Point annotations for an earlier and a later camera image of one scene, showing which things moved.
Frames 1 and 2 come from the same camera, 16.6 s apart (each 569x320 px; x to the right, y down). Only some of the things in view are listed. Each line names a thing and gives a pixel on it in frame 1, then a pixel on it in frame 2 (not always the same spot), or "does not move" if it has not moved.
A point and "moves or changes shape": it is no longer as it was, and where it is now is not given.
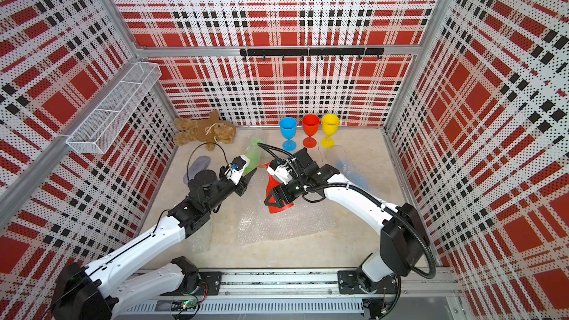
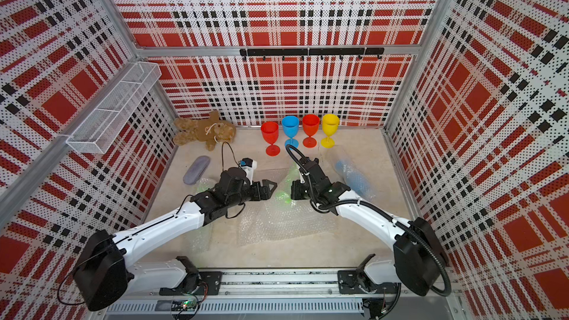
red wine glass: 310,123 does not move
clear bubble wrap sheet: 255,224 does not move
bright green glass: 255,153 moves or changes shape
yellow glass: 330,123 does not move
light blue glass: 350,172 does not move
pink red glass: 271,184 to 270,132
